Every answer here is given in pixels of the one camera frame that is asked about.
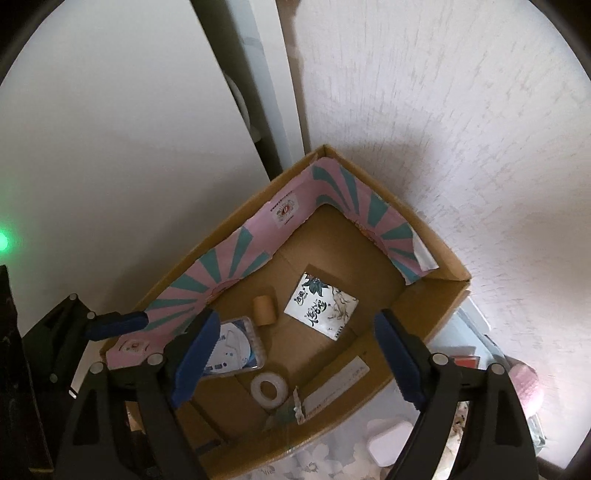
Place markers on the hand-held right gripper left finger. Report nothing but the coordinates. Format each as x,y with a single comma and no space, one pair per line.
194,360

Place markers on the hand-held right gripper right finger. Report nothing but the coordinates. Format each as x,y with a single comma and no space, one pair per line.
397,360

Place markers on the white printed packet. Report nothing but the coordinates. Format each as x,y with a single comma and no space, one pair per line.
321,307

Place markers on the grey door frame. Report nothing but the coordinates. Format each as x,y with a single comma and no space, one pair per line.
258,69

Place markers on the pink teal striped paper liner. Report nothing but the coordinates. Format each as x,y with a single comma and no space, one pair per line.
231,263

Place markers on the pink fluffy slipper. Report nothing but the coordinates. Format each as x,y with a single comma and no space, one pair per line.
526,390

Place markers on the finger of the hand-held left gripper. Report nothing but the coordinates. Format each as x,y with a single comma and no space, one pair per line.
117,324

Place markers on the cardboard box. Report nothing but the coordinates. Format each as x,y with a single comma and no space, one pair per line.
323,249

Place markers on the small torn sachet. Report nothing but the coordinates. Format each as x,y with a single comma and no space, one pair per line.
298,406

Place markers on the clear plastic ruler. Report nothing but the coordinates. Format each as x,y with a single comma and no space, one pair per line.
339,383

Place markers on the small brown tape roll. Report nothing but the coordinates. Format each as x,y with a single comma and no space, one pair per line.
264,310

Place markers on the round clear plastic case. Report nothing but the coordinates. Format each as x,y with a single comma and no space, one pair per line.
238,346

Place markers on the white square plastic box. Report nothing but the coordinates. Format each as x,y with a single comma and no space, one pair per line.
388,441

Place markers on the white tape roll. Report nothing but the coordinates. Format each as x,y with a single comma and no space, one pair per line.
263,392

